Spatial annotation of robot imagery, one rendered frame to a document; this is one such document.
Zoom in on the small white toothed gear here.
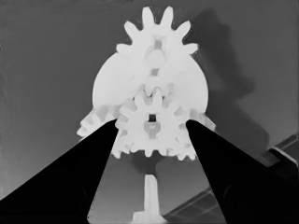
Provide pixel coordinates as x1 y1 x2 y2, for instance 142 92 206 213
186 108 217 132
115 6 199 94
111 88 199 161
76 104 120 138

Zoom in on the small white T-shaped piece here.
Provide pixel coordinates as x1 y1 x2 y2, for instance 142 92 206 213
132 174 168 224

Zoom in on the white round carrier with pins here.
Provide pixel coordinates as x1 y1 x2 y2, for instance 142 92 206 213
92 50 209 125

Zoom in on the dark robot body block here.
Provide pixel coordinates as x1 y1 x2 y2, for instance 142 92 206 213
264 132 299 185

